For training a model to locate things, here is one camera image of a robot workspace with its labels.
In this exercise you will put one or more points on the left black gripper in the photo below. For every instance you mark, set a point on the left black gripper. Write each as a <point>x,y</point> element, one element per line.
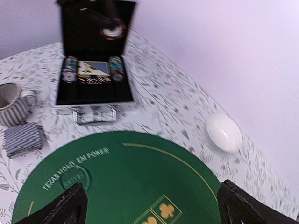
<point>97,12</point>

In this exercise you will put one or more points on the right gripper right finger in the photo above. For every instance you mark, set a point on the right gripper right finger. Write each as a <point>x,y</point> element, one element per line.
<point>236,207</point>

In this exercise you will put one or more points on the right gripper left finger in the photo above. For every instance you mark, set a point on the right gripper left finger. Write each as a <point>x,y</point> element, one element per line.
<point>68,208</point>

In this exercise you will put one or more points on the clear acrylic dealer button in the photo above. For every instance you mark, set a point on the clear acrylic dealer button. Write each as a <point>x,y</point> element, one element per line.
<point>76,174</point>

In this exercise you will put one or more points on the red chip stack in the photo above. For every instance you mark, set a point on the red chip stack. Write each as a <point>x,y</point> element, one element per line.
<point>114,34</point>

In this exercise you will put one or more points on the poker chips back row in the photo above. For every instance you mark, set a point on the poker chips back row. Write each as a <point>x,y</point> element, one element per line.
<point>116,68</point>

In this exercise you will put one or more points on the poker chips row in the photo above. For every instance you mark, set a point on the poker chips row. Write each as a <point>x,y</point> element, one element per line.
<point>69,69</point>
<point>116,68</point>

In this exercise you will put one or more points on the card deck in case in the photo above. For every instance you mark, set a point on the card deck in case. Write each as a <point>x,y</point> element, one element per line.
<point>93,68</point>

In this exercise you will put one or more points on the round green poker mat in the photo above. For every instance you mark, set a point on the round green poker mat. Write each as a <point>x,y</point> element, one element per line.
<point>136,178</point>

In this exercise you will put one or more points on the red and black dice row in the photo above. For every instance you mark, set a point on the red and black dice row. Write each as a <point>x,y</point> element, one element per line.
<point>94,80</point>

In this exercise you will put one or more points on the aluminium poker chip case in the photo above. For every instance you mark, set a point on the aluminium poker chip case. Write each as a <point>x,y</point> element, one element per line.
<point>96,104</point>

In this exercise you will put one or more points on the poker chips front row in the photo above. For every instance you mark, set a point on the poker chips front row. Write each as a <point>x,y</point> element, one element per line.
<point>69,69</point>

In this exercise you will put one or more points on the white ceramic bowl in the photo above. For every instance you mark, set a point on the white ceramic bowl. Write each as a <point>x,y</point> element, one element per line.
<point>224,133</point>

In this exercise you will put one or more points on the blue playing card deck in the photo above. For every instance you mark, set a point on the blue playing card deck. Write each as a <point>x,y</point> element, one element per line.
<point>22,138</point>

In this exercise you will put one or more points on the striped ceramic mug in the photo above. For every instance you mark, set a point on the striped ceramic mug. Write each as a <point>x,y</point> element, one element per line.
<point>15,104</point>

